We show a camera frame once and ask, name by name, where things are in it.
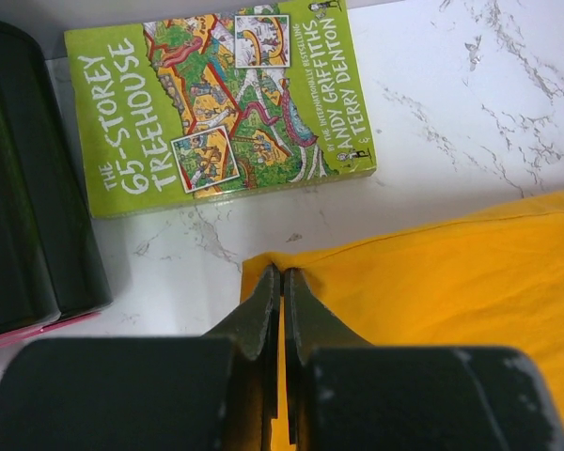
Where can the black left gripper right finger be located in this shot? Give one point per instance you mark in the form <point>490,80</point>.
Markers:
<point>308,326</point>

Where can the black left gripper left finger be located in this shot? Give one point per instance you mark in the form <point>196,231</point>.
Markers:
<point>251,394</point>

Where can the yellow t shirt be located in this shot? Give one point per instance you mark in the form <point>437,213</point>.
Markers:
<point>494,277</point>

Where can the black pink mini drawer unit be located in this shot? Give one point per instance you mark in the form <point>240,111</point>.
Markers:
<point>51,272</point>

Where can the green treehouse book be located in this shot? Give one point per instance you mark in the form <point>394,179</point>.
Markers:
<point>191,109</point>

